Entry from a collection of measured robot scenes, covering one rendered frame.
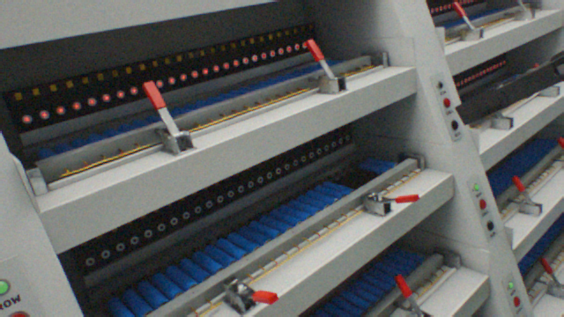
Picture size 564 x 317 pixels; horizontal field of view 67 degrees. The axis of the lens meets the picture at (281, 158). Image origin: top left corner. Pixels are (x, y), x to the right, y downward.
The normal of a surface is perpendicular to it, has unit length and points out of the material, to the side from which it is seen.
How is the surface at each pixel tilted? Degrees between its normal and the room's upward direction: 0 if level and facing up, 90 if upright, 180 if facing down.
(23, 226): 90
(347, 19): 90
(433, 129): 90
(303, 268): 19
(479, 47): 109
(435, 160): 90
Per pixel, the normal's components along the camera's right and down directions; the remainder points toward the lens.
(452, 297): -0.16, -0.92
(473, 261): -0.75, 0.34
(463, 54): 0.65, 0.17
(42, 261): 0.56, -0.15
